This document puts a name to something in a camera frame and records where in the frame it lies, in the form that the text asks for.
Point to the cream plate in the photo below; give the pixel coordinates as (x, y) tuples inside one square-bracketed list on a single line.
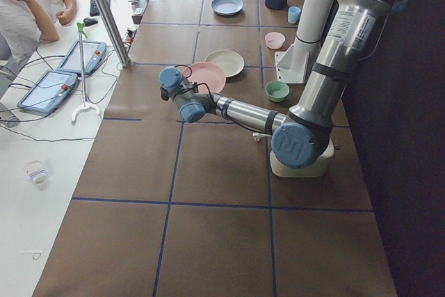
[(229, 61)]

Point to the seated person white shirt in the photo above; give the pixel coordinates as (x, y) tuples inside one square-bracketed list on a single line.
[(27, 23)]

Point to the near teach pendant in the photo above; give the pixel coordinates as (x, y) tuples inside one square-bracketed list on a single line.
[(49, 92)]

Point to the pink bowl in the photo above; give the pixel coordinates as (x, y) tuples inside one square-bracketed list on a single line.
[(274, 40)]

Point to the white camera pole stand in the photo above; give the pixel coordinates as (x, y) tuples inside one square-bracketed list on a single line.
[(295, 64)]

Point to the green bowl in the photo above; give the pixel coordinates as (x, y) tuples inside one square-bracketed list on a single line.
[(277, 91)]

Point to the paper cup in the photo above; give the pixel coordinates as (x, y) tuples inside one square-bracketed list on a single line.
[(36, 172)]

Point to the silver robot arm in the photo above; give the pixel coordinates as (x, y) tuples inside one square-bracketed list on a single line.
[(340, 29)]

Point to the pink plate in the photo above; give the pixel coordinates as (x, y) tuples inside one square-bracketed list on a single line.
[(209, 77)]

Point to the teach pendant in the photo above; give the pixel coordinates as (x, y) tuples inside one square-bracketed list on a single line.
[(49, 92), (93, 54)]

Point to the aluminium frame post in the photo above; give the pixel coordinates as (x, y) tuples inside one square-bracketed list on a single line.
[(113, 33)]

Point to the light blue cup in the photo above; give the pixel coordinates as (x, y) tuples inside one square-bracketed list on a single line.
[(294, 13)]

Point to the blue plate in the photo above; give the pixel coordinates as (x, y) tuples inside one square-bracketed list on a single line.
[(226, 8)]

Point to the green handled reacher grabber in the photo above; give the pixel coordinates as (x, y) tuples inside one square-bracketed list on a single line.
[(85, 105)]

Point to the black computer mouse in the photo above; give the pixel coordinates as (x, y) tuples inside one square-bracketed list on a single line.
[(89, 21)]

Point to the far teach pendant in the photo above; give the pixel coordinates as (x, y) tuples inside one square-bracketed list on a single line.
[(93, 54)]

